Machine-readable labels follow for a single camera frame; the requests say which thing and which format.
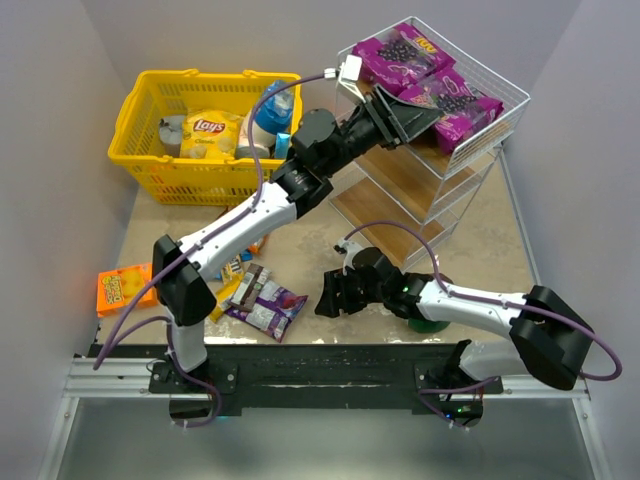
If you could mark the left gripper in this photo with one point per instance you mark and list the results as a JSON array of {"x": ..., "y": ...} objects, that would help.
[{"x": 382, "y": 119}]

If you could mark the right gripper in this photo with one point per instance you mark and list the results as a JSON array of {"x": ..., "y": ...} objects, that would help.
[{"x": 344, "y": 291}]

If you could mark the purple grape candy bag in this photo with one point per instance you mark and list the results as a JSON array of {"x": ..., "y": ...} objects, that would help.
[
  {"x": 400, "y": 57},
  {"x": 465, "y": 109}
]

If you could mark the dark purple candy bag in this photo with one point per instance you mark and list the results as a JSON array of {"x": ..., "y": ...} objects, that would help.
[{"x": 273, "y": 312}]

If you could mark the Fox's fruits candy bag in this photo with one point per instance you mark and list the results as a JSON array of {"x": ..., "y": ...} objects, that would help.
[{"x": 256, "y": 246}]

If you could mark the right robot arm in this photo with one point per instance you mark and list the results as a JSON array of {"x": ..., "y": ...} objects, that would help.
[{"x": 537, "y": 332}]

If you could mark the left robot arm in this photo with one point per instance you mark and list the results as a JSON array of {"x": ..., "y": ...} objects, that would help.
[{"x": 320, "y": 147}]

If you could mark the brown chocolate bar wrapper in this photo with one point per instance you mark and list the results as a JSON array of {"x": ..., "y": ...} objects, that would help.
[{"x": 246, "y": 294}]

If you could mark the green brown tin can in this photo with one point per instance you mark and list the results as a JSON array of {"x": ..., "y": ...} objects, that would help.
[{"x": 427, "y": 326}]

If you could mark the teal foil box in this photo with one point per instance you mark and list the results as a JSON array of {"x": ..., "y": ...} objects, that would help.
[{"x": 281, "y": 146}]

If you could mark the blue white wrapped roll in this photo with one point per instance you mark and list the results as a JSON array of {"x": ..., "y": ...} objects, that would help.
[{"x": 273, "y": 117}]

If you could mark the yellow Lays chips bag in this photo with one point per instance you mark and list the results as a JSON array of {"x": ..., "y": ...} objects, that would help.
[{"x": 210, "y": 134}]

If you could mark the orange snack box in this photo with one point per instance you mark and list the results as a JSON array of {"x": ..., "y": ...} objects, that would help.
[{"x": 117, "y": 288}]

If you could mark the grey crumpled paper cups pack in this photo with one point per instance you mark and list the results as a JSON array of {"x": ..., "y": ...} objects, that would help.
[{"x": 170, "y": 129}]

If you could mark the yellow plastic shopping basket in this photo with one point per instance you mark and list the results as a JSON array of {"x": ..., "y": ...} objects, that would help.
[{"x": 181, "y": 181}]

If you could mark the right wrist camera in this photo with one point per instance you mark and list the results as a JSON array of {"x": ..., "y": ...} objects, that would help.
[{"x": 347, "y": 247}]

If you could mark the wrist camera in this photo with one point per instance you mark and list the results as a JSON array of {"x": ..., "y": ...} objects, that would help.
[
  {"x": 346, "y": 77},
  {"x": 347, "y": 247}
]

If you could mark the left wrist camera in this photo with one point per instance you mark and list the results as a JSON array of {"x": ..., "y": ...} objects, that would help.
[{"x": 346, "y": 77}]

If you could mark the white wire wooden shelf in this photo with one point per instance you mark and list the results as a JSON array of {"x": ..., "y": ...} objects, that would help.
[{"x": 415, "y": 196}]

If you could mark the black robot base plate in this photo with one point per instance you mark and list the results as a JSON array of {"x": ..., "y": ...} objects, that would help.
[{"x": 340, "y": 376}]

